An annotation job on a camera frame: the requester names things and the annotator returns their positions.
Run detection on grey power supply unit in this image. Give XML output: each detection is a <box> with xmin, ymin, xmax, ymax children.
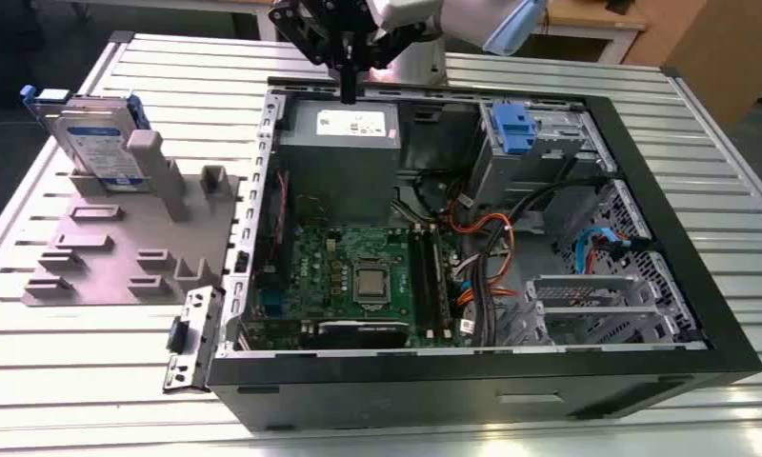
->
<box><xmin>276</xmin><ymin>99</ymin><xmax>401</xmax><ymax>228</ymax></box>

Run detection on grey metal drive cage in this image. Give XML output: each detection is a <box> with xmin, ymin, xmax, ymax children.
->
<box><xmin>465</xmin><ymin>99</ymin><xmax>615</xmax><ymax>210</ymax></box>

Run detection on black PC case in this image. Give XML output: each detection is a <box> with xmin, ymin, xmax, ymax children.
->
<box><xmin>205</xmin><ymin>75</ymin><xmax>762</xmax><ymax>432</ymax></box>

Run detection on blue drive bay latch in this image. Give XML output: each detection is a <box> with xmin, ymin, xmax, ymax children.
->
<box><xmin>491</xmin><ymin>102</ymin><xmax>539</xmax><ymax>156</ymax></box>

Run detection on grey parts rack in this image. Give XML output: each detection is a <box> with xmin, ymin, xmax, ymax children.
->
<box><xmin>20</xmin><ymin>130</ymin><xmax>242</xmax><ymax>308</ymax></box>

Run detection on silver CPU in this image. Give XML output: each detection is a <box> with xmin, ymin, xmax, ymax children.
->
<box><xmin>356</xmin><ymin>268</ymin><xmax>388</xmax><ymax>297</ymax></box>

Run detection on thin red wire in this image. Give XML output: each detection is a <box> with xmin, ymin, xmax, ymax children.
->
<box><xmin>266</xmin><ymin>169</ymin><xmax>292</xmax><ymax>275</ymax></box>

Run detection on yellow black power wires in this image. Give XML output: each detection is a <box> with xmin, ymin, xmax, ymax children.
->
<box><xmin>389</xmin><ymin>198</ymin><xmax>442</xmax><ymax>228</ymax></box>

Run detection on wooden cabinet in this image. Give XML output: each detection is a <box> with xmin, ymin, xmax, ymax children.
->
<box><xmin>663</xmin><ymin>0</ymin><xmax>762</xmax><ymax>129</ymax></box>

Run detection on orange power wire bundle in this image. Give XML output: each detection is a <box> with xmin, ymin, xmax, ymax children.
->
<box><xmin>446</xmin><ymin>211</ymin><xmax>521</xmax><ymax>306</ymax></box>

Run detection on black graphics card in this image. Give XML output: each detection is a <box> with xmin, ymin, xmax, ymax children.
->
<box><xmin>297</xmin><ymin>317</ymin><xmax>412</xmax><ymax>349</ymax></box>

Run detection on blue data wire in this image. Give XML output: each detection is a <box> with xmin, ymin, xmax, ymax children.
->
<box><xmin>573</xmin><ymin>227</ymin><xmax>636</xmax><ymax>277</ymax></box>

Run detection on green motherboard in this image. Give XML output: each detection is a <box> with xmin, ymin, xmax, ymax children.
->
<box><xmin>243</xmin><ymin>223</ymin><xmax>477</xmax><ymax>351</ymax></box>

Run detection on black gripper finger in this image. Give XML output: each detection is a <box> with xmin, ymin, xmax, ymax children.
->
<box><xmin>268</xmin><ymin>0</ymin><xmax>350</xmax><ymax>104</ymax></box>
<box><xmin>349</xmin><ymin>21</ymin><xmax>433</xmax><ymax>104</ymax></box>

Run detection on black cable bundle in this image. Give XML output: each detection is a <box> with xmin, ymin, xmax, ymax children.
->
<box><xmin>468</xmin><ymin>175</ymin><xmax>611</xmax><ymax>347</ymax></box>

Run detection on hard disk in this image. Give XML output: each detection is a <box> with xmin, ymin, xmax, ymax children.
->
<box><xmin>18</xmin><ymin>84</ymin><xmax>155</xmax><ymax>194</ymax></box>

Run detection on black RAM slot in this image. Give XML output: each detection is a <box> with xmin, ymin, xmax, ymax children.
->
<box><xmin>409</xmin><ymin>223</ymin><xmax>437</xmax><ymax>337</ymax></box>
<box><xmin>425</xmin><ymin>223</ymin><xmax>453</xmax><ymax>334</ymax></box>

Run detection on disk power wire black connector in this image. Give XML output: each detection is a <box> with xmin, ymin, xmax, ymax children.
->
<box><xmin>587</xmin><ymin>232</ymin><xmax>659</xmax><ymax>263</ymax></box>

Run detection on grey expansion slot bracket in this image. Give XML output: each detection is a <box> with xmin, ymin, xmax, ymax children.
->
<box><xmin>162</xmin><ymin>285</ymin><xmax>226</xmax><ymax>394</ymax></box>

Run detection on wooden desk white frame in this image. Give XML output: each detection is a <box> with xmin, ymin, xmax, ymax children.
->
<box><xmin>532</xmin><ymin>0</ymin><xmax>649</xmax><ymax>66</ymax></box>

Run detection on metal disk bay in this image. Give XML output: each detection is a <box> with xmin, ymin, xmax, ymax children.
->
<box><xmin>524</xmin><ymin>273</ymin><xmax>694</xmax><ymax>347</ymax></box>

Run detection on CPU socket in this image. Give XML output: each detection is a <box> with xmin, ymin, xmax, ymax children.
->
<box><xmin>352</xmin><ymin>255</ymin><xmax>394</xmax><ymax>313</ymax></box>

